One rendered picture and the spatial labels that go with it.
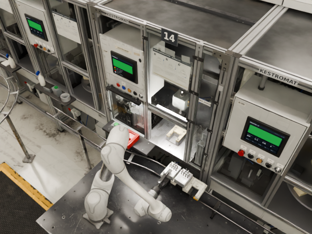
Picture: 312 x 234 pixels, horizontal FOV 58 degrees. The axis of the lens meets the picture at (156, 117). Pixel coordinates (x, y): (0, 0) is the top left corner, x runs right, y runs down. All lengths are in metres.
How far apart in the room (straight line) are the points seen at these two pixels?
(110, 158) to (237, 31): 1.11
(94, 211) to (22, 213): 1.37
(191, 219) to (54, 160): 2.01
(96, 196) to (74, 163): 1.49
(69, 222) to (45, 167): 1.38
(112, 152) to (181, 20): 0.96
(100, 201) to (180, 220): 0.66
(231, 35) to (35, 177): 2.78
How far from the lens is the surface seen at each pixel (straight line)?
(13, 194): 3.65
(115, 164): 1.77
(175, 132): 2.55
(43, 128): 4.20
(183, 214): 2.44
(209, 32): 1.84
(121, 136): 1.85
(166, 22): 1.93
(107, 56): 2.26
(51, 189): 3.54
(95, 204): 2.22
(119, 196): 2.52
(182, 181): 2.30
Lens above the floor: 2.86
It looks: 45 degrees down
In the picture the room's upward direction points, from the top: straight up
